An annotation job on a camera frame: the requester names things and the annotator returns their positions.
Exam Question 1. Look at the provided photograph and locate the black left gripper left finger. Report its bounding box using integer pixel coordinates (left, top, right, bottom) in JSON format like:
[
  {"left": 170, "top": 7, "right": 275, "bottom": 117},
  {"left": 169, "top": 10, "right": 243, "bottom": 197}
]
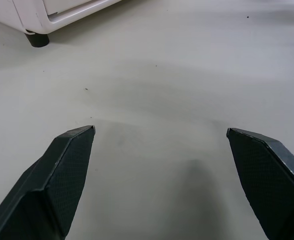
[{"left": 0, "top": 125, "right": 97, "bottom": 240}]

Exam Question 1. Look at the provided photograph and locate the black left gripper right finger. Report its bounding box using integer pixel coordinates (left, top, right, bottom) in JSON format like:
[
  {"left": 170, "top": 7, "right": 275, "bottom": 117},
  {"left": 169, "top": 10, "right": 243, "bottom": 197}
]
[{"left": 226, "top": 127, "right": 294, "bottom": 240}]

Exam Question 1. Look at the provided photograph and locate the black rubber foot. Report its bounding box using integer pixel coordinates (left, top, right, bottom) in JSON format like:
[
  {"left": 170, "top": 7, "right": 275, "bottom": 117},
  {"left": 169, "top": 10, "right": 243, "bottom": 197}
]
[{"left": 24, "top": 29, "right": 50, "bottom": 48}]

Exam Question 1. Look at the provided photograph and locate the white appliance with black foot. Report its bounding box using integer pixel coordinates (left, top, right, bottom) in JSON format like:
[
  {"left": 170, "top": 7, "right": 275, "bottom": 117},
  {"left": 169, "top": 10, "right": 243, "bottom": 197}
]
[{"left": 0, "top": 0, "right": 123, "bottom": 35}]

